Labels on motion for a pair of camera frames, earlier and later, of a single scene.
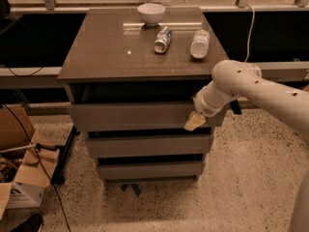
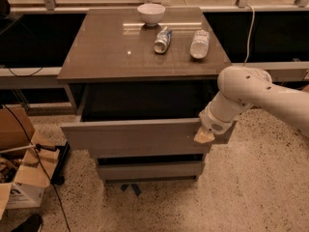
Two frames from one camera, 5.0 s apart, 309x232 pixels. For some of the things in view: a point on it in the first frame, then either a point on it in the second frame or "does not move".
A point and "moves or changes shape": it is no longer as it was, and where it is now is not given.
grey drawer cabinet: x=131 y=78 does not move
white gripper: x=205 y=108 -> x=213 y=123
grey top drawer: x=140 y=115 moves or changes shape
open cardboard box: x=26 y=160 does not move
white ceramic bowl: x=151 y=13 does not move
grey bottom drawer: x=150 y=170 does not move
